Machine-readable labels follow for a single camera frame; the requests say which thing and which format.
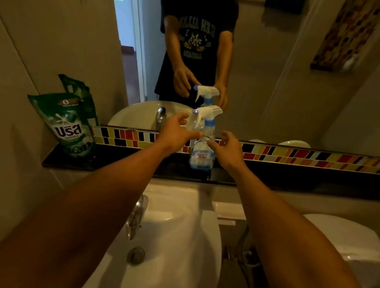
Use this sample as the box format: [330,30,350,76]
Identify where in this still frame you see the white spray trigger head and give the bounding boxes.
[186,102,224,134]

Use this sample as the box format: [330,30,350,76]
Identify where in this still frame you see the white toilet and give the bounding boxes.
[295,211,380,288]

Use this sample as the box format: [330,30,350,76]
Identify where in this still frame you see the person's right hand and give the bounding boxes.
[204,129,250,176]

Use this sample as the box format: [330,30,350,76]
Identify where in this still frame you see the person's left hand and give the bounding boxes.
[156,110,205,161]

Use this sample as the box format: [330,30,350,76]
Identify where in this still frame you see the person's right forearm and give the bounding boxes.
[218,162,380,288]

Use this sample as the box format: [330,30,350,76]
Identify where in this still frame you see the large wall mirror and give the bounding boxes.
[0,0,380,161]

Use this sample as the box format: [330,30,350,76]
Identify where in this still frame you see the green detergent refill pouch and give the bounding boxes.
[21,88,101,160]

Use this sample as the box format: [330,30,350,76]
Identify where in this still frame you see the black stone ledge shelf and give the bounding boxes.
[41,136,380,207]

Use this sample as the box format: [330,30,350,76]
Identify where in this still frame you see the person's left forearm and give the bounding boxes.
[0,123,174,288]

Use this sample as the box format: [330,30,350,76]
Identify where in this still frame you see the chrome sink drain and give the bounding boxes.
[127,245,147,267]

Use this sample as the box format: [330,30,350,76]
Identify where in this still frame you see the colourful mosaic tile strip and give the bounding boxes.
[90,123,380,177]

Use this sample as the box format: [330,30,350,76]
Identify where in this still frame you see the clear spray bottle blue label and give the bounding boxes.
[188,122,219,172]

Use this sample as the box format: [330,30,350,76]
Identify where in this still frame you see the chrome faucet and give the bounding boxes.
[123,192,150,243]

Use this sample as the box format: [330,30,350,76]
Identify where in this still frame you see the bidet sprayer with hose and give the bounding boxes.
[216,221,269,288]

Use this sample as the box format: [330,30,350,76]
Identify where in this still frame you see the white ceramic sink basin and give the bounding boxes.
[76,171,231,288]

